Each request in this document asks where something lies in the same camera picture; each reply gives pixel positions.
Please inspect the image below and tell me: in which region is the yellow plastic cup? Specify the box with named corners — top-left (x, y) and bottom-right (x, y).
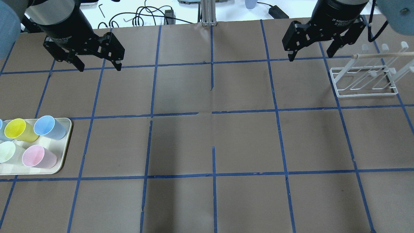
top-left (4, 118), bottom-right (39, 142)

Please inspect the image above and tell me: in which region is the black power brick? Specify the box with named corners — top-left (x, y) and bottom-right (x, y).
top-left (164, 9), bottom-right (176, 25)

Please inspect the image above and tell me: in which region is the pale green plastic cup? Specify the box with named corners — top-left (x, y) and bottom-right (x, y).
top-left (0, 141), bottom-right (26, 165)

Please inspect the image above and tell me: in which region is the pink plastic cup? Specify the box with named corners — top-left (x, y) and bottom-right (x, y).
top-left (22, 145), bottom-right (57, 169)

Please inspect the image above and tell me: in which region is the blue cup on desk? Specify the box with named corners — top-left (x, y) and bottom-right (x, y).
top-left (244, 0), bottom-right (258, 9)

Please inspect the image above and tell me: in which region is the cream plastic tray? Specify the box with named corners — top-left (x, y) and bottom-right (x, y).
top-left (0, 118), bottom-right (73, 176)

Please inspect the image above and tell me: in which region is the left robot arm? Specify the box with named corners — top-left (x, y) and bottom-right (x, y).
top-left (0, 0), bottom-right (125, 72)

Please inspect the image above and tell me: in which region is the aluminium frame post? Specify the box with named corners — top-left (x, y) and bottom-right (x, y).
top-left (201, 0), bottom-right (217, 26)

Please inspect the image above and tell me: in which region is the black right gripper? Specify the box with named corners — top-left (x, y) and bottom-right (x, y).
top-left (282, 0), bottom-right (368, 62)

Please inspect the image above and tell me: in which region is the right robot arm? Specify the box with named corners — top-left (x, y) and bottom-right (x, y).
top-left (281, 0), bottom-right (413, 61)

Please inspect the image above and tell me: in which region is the white wire cup rack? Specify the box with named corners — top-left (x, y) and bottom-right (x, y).
top-left (329, 41), bottom-right (413, 98)

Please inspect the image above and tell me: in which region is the blue plastic cup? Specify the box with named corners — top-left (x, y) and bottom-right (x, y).
top-left (34, 115), bottom-right (67, 140)

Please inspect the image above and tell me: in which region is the black coiled cable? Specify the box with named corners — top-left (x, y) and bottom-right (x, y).
top-left (108, 6), bottom-right (194, 29)

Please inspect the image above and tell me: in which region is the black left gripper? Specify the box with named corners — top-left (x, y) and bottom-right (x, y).
top-left (26, 0), bottom-right (125, 72)

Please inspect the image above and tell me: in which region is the light blue cup at edge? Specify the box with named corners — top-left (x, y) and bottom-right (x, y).
top-left (0, 119), bottom-right (9, 141)

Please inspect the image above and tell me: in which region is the black power adapter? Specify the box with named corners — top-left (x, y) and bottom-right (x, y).
top-left (268, 5), bottom-right (289, 19)

